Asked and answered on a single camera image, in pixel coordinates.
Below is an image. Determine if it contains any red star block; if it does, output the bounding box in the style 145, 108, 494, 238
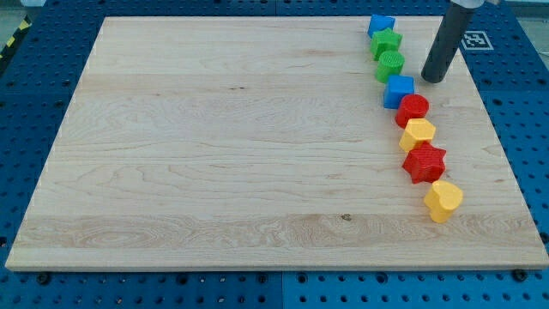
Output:
402, 142, 447, 184

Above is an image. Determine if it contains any green star block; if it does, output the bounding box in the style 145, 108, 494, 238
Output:
371, 28, 403, 61

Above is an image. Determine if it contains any light wooden board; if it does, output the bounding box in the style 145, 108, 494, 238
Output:
6, 16, 548, 272

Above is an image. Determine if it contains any blue cube block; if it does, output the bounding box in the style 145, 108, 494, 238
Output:
383, 75, 415, 109

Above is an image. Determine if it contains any yellow hexagon block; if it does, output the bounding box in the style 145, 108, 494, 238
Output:
399, 118, 437, 152

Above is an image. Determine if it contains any red cylinder block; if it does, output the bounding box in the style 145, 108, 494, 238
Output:
395, 94, 430, 129

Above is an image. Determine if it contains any green cylinder block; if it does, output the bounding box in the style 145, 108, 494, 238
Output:
375, 51, 405, 83

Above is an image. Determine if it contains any blue triangular block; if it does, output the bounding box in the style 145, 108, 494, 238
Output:
367, 15, 395, 38

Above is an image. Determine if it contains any yellow heart block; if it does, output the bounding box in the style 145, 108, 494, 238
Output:
424, 180, 463, 223

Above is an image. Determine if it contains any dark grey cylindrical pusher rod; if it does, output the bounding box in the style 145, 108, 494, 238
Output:
421, 0, 484, 83

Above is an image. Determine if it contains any white fiducial marker tag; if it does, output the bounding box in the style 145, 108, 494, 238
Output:
462, 30, 493, 51

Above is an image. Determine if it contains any yellow black hazard tape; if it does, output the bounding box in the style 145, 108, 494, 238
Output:
1, 15, 33, 62

